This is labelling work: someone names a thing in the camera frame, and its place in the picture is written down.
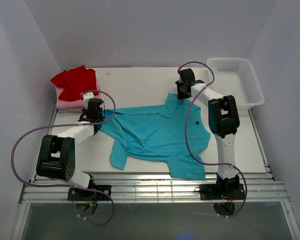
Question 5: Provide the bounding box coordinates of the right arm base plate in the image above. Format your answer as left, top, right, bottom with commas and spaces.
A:
194, 184, 246, 200

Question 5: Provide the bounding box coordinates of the aluminium frame rail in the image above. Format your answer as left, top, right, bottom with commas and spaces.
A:
11, 110, 300, 240

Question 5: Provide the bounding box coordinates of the pink folded t shirt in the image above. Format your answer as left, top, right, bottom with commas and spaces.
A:
53, 80, 100, 108

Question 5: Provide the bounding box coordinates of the teal t shirt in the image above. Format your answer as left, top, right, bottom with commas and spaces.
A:
101, 93, 211, 180

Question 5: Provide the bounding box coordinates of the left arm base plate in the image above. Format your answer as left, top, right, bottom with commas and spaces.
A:
67, 185, 112, 202

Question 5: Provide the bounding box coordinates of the red folded t shirt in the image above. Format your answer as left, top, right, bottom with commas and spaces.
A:
51, 65, 99, 102

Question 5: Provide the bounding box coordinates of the white plastic basket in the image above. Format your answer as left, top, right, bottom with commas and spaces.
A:
206, 57, 265, 110

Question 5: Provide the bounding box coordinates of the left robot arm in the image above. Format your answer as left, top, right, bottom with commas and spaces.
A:
36, 98, 106, 200

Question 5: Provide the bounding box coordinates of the beige folded t shirt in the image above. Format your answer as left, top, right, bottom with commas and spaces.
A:
57, 106, 85, 113

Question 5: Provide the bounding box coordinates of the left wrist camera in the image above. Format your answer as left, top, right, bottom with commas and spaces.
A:
81, 91, 95, 109

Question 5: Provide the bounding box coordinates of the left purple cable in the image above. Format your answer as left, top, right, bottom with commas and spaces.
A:
10, 89, 117, 227

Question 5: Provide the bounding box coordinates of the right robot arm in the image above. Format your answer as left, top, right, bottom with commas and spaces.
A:
175, 68, 240, 199

